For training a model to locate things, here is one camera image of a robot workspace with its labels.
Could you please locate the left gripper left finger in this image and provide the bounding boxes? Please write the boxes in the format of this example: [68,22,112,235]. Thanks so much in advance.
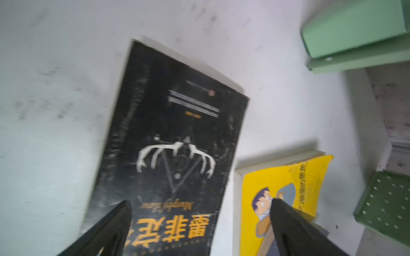
[59,201,132,256]

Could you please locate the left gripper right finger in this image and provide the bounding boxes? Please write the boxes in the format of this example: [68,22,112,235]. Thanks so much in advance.
[270,199,346,256]

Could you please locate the green wooden bookshelf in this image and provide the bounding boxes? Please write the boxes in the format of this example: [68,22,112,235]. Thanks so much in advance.
[301,1,410,254]

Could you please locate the yellow cartoon book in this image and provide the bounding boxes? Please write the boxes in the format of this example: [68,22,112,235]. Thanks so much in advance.
[233,149,334,256]

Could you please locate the black book gold title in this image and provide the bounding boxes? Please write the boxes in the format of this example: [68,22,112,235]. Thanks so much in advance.
[82,41,249,256]

